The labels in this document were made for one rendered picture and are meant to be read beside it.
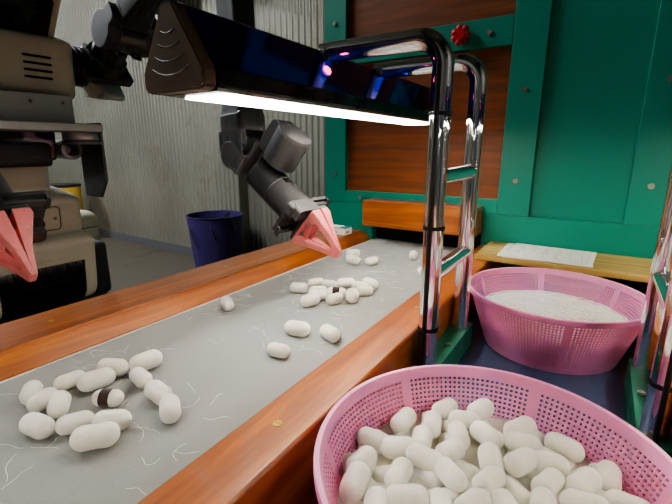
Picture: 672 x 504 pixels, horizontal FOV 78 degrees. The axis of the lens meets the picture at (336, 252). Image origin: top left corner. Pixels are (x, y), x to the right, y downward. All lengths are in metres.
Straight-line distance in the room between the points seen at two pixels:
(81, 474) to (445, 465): 0.29
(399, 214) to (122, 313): 0.68
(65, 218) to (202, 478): 0.86
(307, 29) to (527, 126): 2.26
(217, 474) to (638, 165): 0.92
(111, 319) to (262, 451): 0.37
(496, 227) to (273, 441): 0.81
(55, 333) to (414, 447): 0.46
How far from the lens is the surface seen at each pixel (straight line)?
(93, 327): 0.65
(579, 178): 1.04
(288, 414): 0.39
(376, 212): 1.09
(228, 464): 0.35
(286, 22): 3.23
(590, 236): 1.04
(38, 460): 0.46
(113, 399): 0.48
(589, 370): 0.71
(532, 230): 1.05
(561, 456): 0.43
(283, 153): 0.66
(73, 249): 1.09
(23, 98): 1.07
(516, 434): 0.43
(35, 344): 0.63
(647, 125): 1.03
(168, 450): 0.42
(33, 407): 0.52
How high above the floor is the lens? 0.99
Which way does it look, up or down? 14 degrees down
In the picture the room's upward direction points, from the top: straight up
